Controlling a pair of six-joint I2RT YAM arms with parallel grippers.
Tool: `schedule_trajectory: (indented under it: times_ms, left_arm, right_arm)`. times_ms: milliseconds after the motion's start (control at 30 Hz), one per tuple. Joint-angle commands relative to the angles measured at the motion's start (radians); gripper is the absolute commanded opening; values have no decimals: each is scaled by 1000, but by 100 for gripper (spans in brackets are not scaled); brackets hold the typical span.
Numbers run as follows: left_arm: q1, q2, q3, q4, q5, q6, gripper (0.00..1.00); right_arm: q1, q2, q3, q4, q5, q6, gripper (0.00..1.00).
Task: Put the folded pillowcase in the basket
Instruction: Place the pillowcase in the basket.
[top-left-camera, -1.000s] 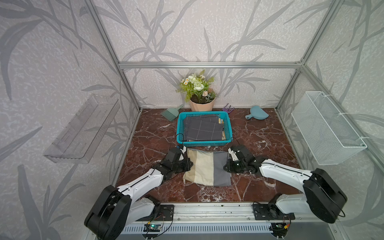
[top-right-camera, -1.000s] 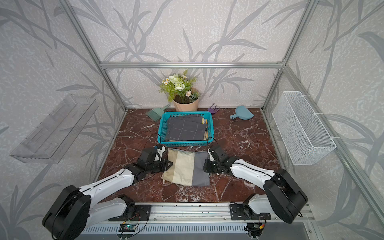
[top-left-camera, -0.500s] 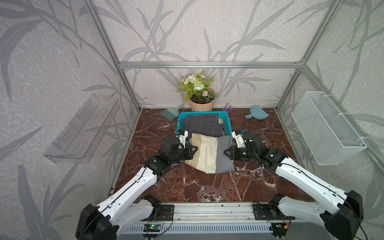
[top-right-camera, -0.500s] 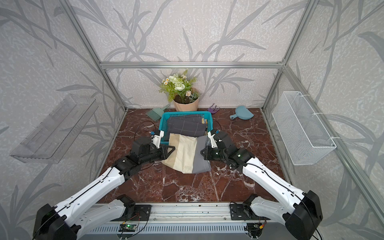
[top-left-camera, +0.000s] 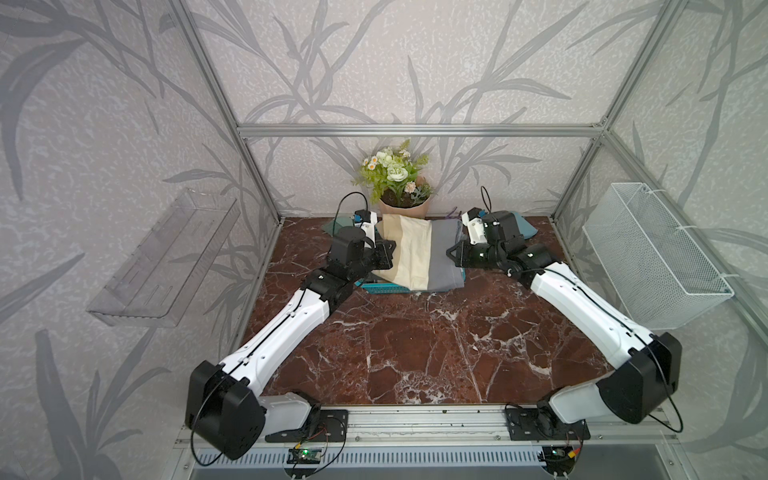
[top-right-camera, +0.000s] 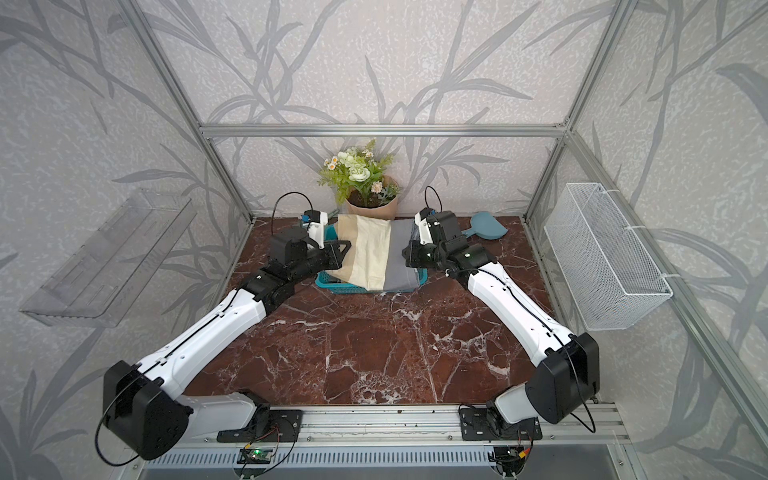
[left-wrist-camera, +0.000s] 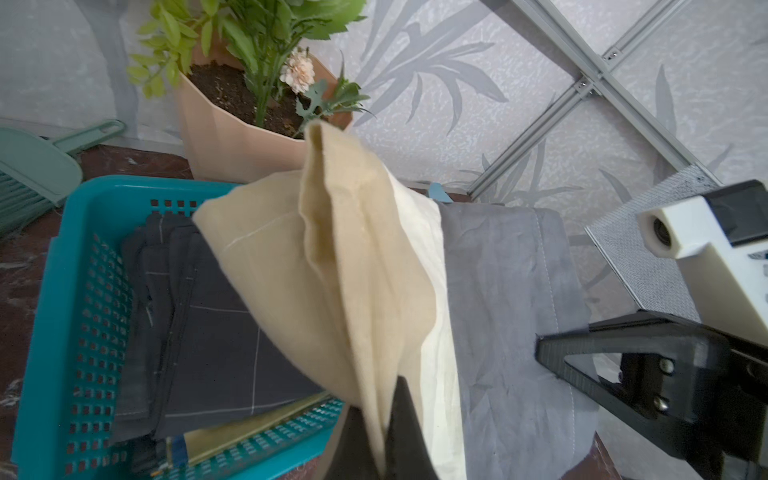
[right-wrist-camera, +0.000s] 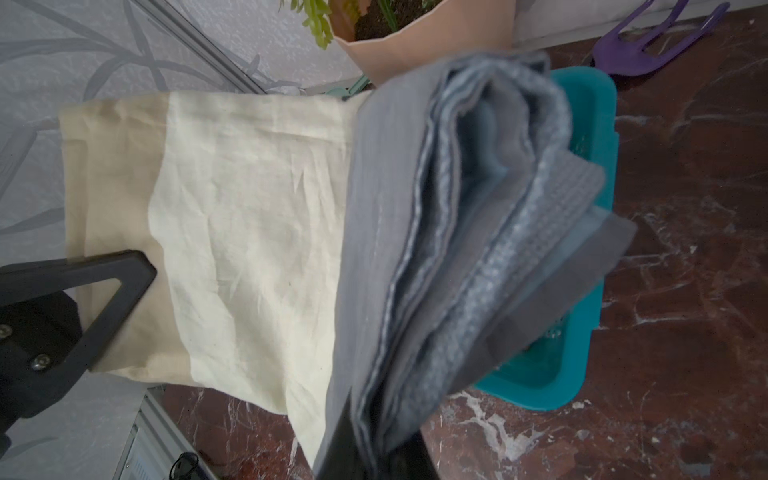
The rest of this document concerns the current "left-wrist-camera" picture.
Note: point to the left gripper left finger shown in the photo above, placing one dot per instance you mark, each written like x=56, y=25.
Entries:
x=347, y=454

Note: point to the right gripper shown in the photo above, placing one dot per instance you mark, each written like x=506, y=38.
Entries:
x=672, y=381

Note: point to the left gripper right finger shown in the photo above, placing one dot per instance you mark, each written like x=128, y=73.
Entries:
x=407, y=457

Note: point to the pale yellow zigzag pillowcase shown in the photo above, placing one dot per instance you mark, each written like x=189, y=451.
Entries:
x=192, y=448

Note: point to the beige and grey pillowcase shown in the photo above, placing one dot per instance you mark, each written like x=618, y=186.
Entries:
x=358, y=280

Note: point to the dark grey checked pillowcase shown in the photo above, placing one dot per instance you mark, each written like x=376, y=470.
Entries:
x=196, y=358

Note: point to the teal plastic basket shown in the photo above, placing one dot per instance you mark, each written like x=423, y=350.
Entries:
x=80, y=333

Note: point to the blue dustpan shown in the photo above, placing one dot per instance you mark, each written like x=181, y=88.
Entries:
x=437, y=193

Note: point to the peach flower pot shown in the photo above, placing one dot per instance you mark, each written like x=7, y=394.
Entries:
x=216, y=113

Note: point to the green hand brush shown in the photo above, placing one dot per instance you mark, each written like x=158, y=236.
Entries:
x=38, y=175

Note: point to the artificial flowering plant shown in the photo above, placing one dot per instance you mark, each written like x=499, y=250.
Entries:
x=264, y=36

